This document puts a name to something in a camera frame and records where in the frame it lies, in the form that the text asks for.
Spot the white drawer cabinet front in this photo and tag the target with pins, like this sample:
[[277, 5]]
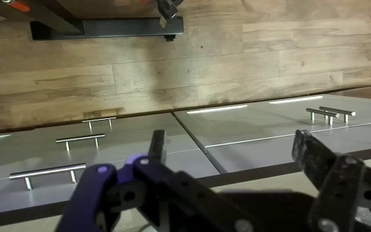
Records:
[[129, 142]]

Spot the white base cabinet front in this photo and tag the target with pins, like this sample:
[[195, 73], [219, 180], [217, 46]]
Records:
[[258, 124]]

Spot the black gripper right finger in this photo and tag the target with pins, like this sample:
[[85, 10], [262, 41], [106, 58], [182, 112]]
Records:
[[340, 188]]

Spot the orange black clamp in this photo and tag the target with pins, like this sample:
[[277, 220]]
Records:
[[20, 5]]

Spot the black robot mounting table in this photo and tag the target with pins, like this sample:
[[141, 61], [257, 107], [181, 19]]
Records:
[[109, 26]]

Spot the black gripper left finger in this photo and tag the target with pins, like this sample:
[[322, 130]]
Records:
[[177, 188]]

